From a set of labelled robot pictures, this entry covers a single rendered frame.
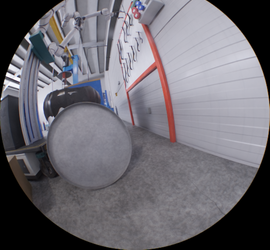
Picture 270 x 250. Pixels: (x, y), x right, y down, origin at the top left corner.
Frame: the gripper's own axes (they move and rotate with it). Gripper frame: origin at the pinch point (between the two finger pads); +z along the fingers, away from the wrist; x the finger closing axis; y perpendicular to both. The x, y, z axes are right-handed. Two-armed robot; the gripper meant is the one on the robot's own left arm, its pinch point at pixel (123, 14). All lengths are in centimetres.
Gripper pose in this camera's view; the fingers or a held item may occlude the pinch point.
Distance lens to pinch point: 198.6
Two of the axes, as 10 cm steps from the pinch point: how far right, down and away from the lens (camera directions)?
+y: -2.3, -9.7, 0.4
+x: -2.8, 1.0, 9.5
